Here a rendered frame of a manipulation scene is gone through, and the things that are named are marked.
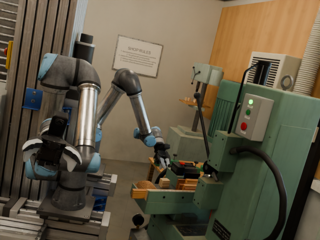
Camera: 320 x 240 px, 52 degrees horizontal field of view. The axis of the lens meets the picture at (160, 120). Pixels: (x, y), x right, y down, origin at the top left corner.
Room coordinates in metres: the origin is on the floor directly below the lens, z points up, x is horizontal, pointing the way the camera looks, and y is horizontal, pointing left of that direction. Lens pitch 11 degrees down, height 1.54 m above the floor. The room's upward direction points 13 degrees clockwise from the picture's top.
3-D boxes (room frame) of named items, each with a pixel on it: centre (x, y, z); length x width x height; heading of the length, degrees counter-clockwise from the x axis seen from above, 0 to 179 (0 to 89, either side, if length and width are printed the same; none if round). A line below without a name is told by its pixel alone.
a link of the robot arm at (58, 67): (1.34, 0.45, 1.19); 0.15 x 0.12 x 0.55; 110
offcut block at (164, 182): (1.63, -0.09, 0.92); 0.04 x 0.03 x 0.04; 122
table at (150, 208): (1.66, -0.23, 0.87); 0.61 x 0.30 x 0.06; 116
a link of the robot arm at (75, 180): (1.38, 0.33, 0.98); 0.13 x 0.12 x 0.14; 110
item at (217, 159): (1.33, -0.29, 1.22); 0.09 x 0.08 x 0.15; 26
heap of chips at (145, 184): (1.53, -0.01, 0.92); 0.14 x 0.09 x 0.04; 26
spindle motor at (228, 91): (1.59, -0.33, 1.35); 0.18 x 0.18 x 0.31
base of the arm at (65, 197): (1.39, 0.32, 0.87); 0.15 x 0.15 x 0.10
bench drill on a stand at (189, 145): (4.03, -0.44, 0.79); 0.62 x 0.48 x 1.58; 19
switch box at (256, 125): (1.24, -0.34, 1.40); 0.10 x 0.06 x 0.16; 26
